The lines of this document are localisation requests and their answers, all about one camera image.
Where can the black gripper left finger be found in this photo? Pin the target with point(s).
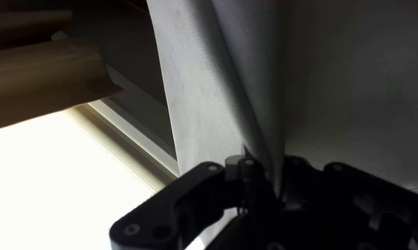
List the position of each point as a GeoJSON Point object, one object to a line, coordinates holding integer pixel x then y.
{"type": "Point", "coordinates": [174, 217]}

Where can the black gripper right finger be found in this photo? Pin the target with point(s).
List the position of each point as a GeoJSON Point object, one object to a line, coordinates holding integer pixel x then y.
{"type": "Point", "coordinates": [341, 207]}

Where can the white bag with black rim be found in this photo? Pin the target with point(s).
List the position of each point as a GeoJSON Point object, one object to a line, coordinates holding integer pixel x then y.
{"type": "Point", "coordinates": [322, 79]}

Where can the mustard yellow curtain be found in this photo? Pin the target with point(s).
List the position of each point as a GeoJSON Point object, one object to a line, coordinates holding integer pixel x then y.
{"type": "Point", "coordinates": [42, 74]}

